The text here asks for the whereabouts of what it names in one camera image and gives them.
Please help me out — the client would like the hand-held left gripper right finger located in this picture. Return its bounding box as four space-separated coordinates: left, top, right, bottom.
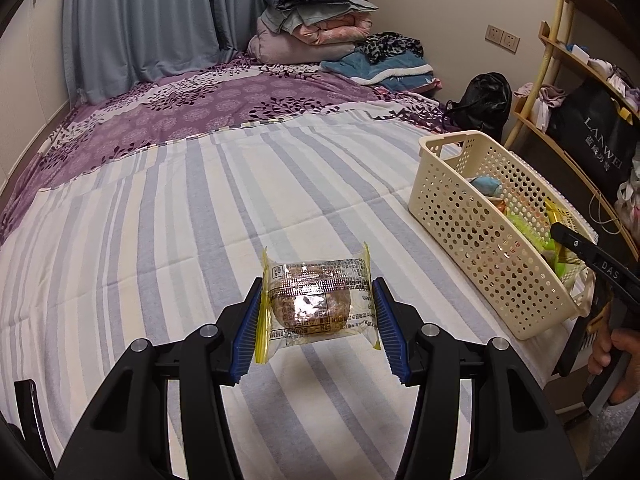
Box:
371 276 583 480

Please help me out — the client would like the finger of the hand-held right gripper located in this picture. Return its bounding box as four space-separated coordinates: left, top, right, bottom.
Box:
550 222 598 262

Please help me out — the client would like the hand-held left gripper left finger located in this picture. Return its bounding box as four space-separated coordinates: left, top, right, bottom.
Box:
55 276 265 480

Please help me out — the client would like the clear bun packet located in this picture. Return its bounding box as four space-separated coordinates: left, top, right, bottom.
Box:
254 242 383 366

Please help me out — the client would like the cream perforated basket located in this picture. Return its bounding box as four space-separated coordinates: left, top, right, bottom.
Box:
407 130 598 341

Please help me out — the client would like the person's right forearm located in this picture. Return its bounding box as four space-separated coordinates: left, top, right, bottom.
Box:
582 395 640 480

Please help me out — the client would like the person's right hand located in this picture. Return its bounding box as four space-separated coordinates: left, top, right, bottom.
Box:
587 327 640 407

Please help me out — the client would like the small green snack packet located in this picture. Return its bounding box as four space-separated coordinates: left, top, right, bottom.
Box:
505 212 558 251

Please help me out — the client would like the white plastic bag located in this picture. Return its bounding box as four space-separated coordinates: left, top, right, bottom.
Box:
612 157 640 241

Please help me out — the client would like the light blue snack packet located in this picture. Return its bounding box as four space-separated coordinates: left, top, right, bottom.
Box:
467 174 503 196

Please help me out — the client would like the black shopping bag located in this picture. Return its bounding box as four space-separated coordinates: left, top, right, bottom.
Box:
545 77 640 201

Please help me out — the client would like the striped bed cloth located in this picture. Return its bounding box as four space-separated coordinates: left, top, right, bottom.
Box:
0 110 601 480

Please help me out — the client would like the pale pink cloth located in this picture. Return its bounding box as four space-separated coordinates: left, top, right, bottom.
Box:
512 82 568 131

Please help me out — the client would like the wooden shelf rack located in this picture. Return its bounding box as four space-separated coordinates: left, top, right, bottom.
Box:
502 0 640 261

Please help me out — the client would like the purple floral bedsheet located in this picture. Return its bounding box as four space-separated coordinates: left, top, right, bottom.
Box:
0 50 451 241

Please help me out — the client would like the smartphone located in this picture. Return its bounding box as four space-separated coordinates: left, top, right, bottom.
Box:
14 379 57 476

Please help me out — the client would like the leopard print scarf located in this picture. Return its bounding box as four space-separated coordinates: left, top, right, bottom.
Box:
357 32 426 63

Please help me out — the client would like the folded pink quilt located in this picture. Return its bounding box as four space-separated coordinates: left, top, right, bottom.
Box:
247 12 373 66

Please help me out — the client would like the blue-grey curtain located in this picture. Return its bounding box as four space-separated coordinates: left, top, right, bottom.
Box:
62 0 361 106

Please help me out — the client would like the white cable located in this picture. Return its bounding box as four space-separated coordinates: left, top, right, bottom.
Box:
587 190 626 226

